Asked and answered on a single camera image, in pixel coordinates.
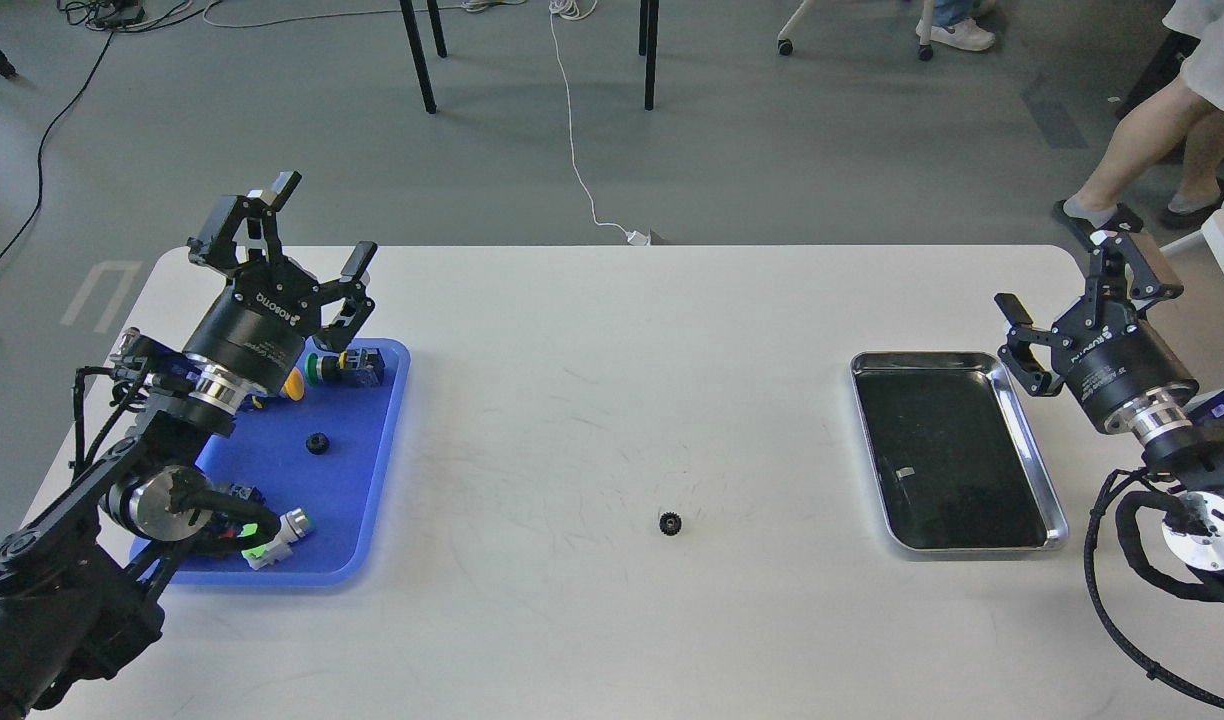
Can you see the white chair base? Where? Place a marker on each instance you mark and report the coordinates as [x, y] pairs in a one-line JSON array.
[[847, 19]]

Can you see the silver metal tray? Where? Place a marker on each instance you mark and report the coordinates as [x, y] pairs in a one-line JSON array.
[[953, 457]]

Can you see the person leg with sandal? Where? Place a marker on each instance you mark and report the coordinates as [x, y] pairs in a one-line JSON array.
[[1154, 128]]

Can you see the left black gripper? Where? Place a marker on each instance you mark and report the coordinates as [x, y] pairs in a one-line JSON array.
[[270, 306]]

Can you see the small black gear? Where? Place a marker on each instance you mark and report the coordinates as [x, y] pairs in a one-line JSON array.
[[670, 523], [317, 443]]

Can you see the white green selector switch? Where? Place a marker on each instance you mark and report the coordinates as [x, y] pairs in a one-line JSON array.
[[294, 525]]

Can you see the black table legs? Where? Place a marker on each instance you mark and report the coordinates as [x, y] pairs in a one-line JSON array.
[[649, 13]]

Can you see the blue plastic tray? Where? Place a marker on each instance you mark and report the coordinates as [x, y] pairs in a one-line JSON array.
[[340, 490]]

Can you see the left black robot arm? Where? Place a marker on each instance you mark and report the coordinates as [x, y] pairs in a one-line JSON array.
[[80, 584]]

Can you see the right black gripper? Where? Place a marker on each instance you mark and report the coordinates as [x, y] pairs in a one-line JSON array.
[[1107, 355]]

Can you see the yellow push button switch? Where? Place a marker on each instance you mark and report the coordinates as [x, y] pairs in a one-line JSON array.
[[293, 390]]

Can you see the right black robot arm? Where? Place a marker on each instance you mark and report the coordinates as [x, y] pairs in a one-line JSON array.
[[1169, 514]]

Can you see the green push button switch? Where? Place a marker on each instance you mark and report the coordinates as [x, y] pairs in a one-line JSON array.
[[355, 368]]

